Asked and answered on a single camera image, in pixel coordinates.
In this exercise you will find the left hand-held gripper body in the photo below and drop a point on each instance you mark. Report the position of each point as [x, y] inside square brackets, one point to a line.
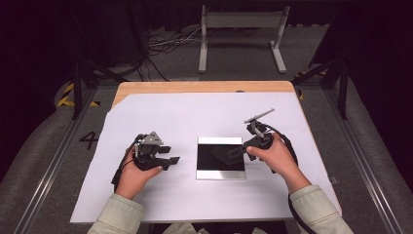
[147, 156]

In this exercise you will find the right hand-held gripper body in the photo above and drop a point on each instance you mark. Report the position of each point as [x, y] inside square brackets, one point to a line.
[261, 139]

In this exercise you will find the black glossy panel silver edges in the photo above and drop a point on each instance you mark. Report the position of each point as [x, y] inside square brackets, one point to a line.
[207, 162]

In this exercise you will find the person's left hand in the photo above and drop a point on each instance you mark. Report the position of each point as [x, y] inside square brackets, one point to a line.
[131, 178]

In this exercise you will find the person's right hand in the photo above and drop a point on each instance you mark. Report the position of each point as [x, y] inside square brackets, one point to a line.
[281, 162]

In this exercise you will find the white paper sheet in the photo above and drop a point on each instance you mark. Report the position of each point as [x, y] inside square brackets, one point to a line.
[181, 201]

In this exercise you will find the yellow black hazard tape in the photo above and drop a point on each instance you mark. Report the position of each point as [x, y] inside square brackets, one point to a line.
[66, 92]
[301, 95]

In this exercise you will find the black metal stand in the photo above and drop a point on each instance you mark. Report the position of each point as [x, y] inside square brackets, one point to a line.
[77, 91]
[342, 91]

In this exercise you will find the dark curtain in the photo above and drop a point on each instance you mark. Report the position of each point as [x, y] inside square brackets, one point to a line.
[181, 16]

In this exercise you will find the aluminium floor rail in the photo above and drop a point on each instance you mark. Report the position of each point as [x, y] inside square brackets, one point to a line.
[367, 175]
[48, 175]

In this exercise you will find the white metal stand frame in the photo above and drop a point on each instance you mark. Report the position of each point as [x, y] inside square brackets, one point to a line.
[240, 19]

